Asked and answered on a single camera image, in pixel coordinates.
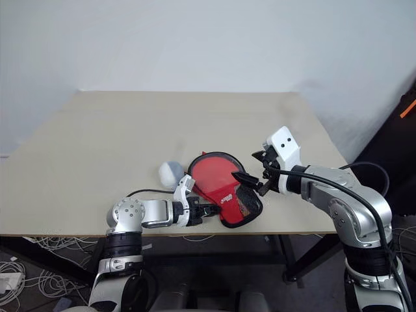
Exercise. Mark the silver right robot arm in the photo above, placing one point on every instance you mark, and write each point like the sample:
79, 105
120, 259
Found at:
354, 211

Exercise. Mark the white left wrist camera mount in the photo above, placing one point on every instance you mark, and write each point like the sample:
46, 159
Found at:
182, 190

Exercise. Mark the dark grey rounded shape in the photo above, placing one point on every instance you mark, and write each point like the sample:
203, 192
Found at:
175, 297
253, 301

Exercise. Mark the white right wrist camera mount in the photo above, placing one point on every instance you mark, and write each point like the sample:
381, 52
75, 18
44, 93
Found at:
286, 146

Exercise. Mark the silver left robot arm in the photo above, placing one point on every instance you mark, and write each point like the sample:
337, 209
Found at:
130, 211

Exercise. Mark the white ball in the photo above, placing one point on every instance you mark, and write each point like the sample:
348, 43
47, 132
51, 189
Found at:
170, 174

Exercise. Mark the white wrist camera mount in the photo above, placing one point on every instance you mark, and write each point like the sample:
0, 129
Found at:
182, 190
286, 146

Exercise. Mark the red black mesh paddle case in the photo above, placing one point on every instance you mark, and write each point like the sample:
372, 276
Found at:
234, 201

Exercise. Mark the white power strip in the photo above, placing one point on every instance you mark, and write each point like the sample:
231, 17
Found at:
9, 282

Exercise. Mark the black fabric equipment cover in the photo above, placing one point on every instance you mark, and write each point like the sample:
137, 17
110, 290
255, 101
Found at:
390, 162

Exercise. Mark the red table tennis paddle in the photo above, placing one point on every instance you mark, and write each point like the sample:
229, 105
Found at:
214, 172

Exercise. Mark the black metal table frame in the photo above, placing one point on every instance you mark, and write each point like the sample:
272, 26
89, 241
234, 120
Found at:
292, 256

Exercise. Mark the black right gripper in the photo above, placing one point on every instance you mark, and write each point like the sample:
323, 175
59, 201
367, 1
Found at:
270, 177

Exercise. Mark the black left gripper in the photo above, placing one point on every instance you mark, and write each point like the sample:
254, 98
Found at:
196, 214

